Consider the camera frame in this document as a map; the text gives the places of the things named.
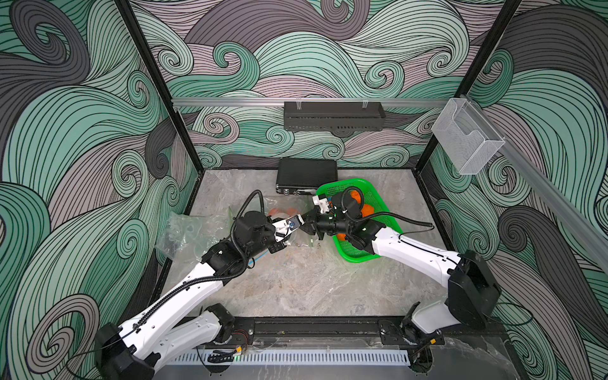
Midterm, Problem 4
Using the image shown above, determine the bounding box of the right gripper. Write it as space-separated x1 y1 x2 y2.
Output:
292 206 352 240

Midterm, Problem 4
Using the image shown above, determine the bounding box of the clear bag of oranges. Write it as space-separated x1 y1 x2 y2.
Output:
264 195 318 254

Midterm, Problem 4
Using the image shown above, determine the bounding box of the green plastic basket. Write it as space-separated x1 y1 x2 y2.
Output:
315 177 404 264

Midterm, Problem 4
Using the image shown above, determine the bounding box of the green printed zip-top bag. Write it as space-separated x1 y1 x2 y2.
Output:
155 212 230 263

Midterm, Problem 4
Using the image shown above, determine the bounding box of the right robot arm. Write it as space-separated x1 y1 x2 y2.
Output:
299 187 501 345

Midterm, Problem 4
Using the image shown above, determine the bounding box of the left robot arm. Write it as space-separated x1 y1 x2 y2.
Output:
94 205 304 379

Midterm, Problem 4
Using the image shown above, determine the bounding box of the black flat box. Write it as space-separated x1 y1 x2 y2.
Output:
275 158 338 196

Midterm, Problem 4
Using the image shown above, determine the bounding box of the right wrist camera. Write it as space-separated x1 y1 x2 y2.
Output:
312 195 333 215

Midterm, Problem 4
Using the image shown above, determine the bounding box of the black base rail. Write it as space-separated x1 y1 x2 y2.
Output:
127 315 504 347

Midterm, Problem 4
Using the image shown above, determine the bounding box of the black wall shelf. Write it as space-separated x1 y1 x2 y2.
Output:
283 102 386 137

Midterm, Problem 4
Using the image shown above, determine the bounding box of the white slotted cable duct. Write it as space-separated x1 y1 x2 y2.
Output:
169 348 410 367

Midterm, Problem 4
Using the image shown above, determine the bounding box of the aluminium wall rail back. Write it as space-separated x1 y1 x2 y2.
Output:
171 97 449 109

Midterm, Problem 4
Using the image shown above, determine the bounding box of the aluminium wall rail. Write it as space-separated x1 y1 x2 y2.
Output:
171 97 449 109
460 95 607 272

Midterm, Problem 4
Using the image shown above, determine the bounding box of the clear acrylic wall holder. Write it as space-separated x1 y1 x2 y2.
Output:
432 98 504 175

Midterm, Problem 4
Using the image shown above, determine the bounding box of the aluminium wall rail right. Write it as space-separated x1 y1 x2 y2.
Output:
460 95 607 272

